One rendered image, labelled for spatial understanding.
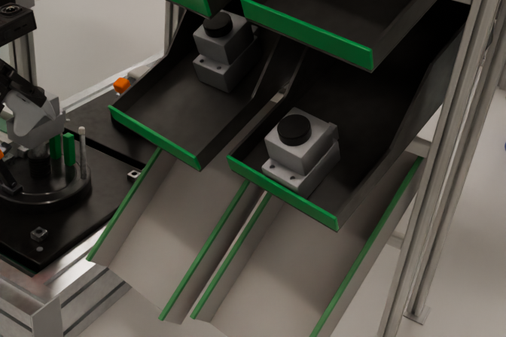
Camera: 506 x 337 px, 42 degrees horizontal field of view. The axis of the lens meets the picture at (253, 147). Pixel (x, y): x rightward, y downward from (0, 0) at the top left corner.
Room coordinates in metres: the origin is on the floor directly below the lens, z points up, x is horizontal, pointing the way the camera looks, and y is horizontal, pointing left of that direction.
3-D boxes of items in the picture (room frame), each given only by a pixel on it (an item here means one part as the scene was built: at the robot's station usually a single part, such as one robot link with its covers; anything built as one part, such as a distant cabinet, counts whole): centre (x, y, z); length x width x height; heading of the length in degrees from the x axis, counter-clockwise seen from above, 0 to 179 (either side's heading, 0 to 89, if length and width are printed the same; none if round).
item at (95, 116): (1.00, 0.18, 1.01); 0.24 x 0.24 x 0.13; 62
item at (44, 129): (0.78, 0.29, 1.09); 0.08 x 0.04 x 0.07; 152
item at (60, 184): (0.77, 0.30, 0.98); 0.14 x 0.14 x 0.02
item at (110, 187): (0.77, 0.30, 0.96); 0.24 x 0.24 x 0.02; 62
